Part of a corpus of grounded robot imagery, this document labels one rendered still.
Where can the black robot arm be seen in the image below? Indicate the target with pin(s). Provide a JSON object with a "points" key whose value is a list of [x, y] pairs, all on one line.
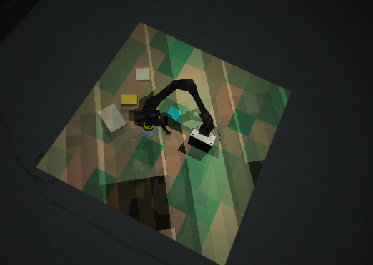
{"points": [[153, 102]]}

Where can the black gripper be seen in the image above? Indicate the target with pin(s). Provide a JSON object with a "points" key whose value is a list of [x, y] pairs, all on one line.
{"points": [[164, 120]]}

